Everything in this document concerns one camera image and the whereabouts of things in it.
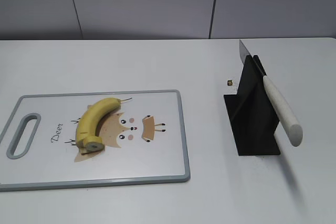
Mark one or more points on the white-handled kitchen knife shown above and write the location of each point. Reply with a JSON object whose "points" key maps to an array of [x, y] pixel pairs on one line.
{"points": [[283, 111]]}

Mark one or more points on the yellow banana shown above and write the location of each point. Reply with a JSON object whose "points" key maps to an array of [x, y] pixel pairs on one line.
{"points": [[86, 130]]}

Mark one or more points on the white grey-rimmed cutting board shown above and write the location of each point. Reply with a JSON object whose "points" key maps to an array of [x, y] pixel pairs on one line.
{"points": [[144, 142]]}

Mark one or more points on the black knife stand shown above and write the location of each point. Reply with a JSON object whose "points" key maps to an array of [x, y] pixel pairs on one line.
{"points": [[252, 117]]}

